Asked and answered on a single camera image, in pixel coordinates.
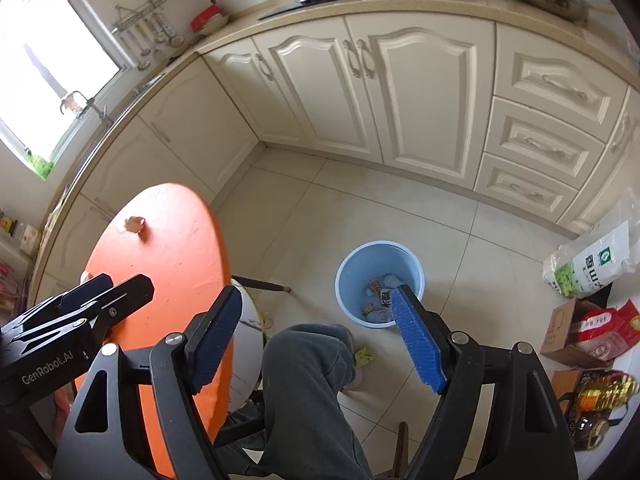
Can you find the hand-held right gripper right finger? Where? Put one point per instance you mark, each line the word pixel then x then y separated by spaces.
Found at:
pixel 417 345

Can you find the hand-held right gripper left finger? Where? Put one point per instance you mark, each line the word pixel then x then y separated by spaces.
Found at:
pixel 215 340

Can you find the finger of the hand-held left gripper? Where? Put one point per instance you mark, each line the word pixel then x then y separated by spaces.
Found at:
pixel 75 296
pixel 130 295

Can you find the clear plastic film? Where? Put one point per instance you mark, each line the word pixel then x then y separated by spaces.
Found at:
pixel 391 280

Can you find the red white checkered wrapper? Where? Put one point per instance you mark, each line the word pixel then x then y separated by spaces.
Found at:
pixel 375 287

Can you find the blue plastic trash bin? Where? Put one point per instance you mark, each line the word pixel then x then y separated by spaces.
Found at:
pixel 350 270

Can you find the white round stool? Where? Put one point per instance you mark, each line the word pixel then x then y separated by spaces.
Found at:
pixel 247 320

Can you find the light green wrapper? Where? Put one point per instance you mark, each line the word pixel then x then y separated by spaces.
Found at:
pixel 362 357

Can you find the crumpled white paper ball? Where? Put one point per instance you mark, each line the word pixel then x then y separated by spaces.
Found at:
pixel 134 223

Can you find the black table leg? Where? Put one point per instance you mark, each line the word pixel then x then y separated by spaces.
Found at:
pixel 260 284

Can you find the person's grey trouser leg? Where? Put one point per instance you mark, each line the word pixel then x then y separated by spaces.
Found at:
pixel 300 385

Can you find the brown cardboard box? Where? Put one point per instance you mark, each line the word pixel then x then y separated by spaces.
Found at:
pixel 557 325

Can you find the metal kitchen faucet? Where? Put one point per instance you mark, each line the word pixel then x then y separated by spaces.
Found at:
pixel 97 110

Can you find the yellow cooking oil bottle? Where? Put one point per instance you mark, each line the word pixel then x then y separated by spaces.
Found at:
pixel 605 390

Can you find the red printed bag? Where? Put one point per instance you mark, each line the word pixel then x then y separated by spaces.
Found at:
pixel 610 330

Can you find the dark sauce bottle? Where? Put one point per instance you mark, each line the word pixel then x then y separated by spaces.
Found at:
pixel 590 432

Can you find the white rice bag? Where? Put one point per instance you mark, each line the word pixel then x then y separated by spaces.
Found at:
pixel 595 260

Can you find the kitchen window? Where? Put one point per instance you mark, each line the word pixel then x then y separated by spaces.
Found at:
pixel 50 60

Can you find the row of hanging kitchen utensils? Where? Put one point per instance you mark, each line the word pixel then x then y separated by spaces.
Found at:
pixel 145 35

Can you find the red lidded bowl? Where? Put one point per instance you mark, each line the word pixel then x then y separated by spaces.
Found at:
pixel 205 15

